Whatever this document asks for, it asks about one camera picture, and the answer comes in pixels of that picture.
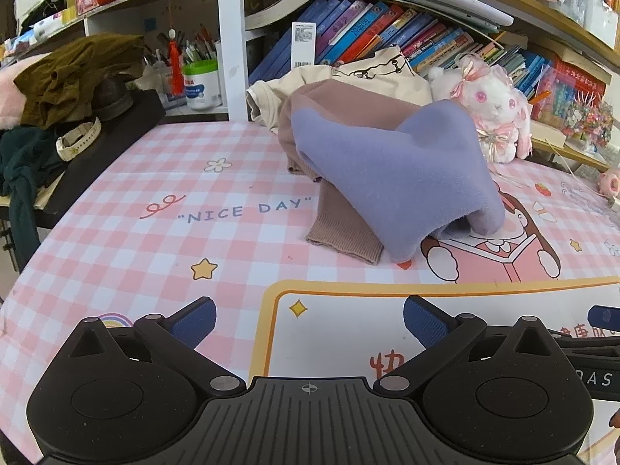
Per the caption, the white barcode box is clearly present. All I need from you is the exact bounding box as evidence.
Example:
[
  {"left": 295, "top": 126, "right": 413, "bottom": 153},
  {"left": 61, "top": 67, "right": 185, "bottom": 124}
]
[{"left": 291, "top": 22, "right": 318, "bottom": 67}]

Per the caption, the row of colourful books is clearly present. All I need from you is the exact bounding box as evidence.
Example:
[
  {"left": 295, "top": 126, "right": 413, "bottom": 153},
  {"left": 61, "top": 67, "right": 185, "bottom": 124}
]
[{"left": 248, "top": 0, "right": 553, "bottom": 102}]

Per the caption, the dark green cloth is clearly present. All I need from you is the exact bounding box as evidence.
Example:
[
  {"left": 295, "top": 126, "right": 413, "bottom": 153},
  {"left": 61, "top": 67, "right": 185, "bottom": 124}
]
[{"left": 0, "top": 123, "right": 69, "bottom": 272}]

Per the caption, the red boxed book set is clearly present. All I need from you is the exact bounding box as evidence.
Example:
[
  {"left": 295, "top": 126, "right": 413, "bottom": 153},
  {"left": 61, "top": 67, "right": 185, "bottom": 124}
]
[{"left": 533, "top": 55, "right": 606, "bottom": 131}]

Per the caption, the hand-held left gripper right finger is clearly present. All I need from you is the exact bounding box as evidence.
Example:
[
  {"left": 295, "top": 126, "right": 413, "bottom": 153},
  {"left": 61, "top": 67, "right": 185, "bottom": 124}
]
[{"left": 374, "top": 295, "right": 558, "bottom": 396}]

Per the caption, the pink checked printed table mat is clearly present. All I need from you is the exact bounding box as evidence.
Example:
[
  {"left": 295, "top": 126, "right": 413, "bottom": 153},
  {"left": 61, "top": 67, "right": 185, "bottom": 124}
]
[{"left": 0, "top": 119, "right": 620, "bottom": 465}]

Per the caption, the cream shirt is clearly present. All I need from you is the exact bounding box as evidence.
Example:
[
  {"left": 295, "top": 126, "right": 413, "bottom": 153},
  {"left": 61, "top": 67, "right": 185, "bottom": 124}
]
[{"left": 246, "top": 46, "right": 434, "bottom": 131}]

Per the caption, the dark round hat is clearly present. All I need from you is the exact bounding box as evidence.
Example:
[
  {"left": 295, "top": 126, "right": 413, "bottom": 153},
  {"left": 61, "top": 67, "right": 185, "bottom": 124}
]
[{"left": 92, "top": 77, "right": 134, "bottom": 119}]

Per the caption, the white and pink plush bunny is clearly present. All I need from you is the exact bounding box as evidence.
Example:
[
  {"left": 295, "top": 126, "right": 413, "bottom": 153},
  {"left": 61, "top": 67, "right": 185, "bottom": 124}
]
[{"left": 426, "top": 53, "right": 534, "bottom": 164}]

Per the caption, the olive green cloth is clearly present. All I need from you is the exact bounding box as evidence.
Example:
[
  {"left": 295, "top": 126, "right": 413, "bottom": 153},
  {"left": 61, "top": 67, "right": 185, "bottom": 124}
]
[{"left": 14, "top": 35, "right": 146, "bottom": 131}]

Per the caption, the pink fluffy cloth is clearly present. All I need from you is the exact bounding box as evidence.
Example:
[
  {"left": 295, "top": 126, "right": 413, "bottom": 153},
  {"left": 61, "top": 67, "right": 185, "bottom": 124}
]
[{"left": 0, "top": 55, "right": 49, "bottom": 129}]

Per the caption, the purple and mauve sweater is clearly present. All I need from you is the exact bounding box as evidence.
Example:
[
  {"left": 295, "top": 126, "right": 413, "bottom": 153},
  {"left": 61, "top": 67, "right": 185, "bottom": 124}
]
[{"left": 277, "top": 82, "right": 505, "bottom": 266}]

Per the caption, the colourful bead ornament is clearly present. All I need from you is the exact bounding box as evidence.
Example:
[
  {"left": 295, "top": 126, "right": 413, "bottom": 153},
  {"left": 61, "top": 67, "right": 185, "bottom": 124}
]
[{"left": 572, "top": 97, "right": 616, "bottom": 148}]

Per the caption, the red tassel charm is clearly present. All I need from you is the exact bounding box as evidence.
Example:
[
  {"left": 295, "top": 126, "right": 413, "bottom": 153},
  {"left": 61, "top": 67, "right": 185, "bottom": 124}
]
[{"left": 167, "top": 29, "right": 185, "bottom": 98}]

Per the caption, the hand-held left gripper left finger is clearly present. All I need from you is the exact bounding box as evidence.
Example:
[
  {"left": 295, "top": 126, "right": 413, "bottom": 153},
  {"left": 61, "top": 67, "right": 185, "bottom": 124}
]
[{"left": 68, "top": 296, "right": 245, "bottom": 396}]

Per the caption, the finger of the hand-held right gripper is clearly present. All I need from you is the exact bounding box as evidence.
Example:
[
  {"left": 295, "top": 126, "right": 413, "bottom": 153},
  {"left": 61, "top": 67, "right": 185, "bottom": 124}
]
[{"left": 556, "top": 306, "right": 620, "bottom": 350}]

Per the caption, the white bookshelf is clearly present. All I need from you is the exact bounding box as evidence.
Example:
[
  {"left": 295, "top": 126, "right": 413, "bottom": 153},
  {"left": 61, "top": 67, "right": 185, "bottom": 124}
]
[{"left": 0, "top": 0, "right": 620, "bottom": 175}]

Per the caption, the small pink plush toy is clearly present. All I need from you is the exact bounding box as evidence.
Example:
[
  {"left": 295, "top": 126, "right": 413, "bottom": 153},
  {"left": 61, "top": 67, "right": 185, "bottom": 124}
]
[{"left": 598, "top": 167, "right": 620, "bottom": 199}]

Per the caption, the bunch of pens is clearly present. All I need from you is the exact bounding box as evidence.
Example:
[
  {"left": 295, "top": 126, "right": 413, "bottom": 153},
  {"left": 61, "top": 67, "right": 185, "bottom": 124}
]
[{"left": 145, "top": 24, "right": 219, "bottom": 66}]

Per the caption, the thick white book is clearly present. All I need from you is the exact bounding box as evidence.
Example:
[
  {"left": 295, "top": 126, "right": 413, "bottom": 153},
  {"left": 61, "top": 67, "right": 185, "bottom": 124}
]
[{"left": 245, "top": 0, "right": 324, "bottom": 30}]

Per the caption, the white belt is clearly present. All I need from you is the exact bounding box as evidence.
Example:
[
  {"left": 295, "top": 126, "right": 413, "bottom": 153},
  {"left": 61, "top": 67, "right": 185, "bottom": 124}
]
[{"left": 55, "top": 117, "right": 102, "bottom": 162}]

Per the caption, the white tub pen holder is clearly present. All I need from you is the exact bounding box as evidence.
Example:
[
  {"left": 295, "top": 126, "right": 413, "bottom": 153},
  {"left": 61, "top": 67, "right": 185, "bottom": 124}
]
[{"left": 183, "top": 58, "right": 221, "bottom": 111}]

